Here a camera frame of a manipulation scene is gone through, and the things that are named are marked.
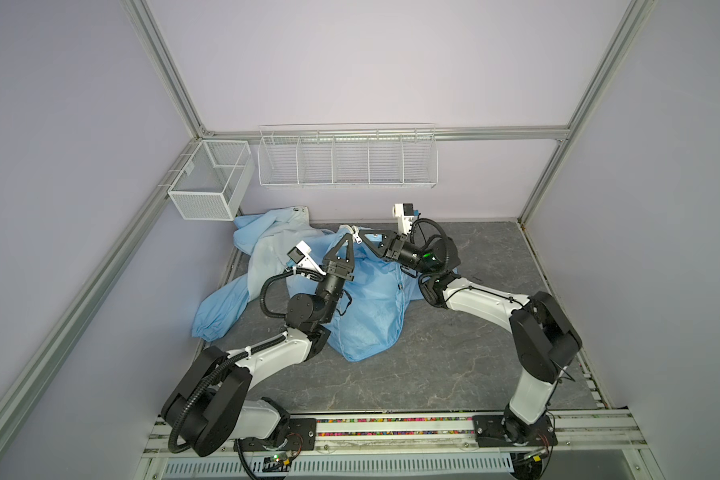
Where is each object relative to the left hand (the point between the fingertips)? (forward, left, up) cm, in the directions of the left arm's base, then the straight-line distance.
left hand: (357, 239), depth 67 cm
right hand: (0, 0, 0) cm, 0 cm away
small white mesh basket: (+37, +46, -10) cm, 60 cm away
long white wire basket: (+46, -15, -9) cm, 49 cm away
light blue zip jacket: (-2, +1, -36) cm, 36 cm away
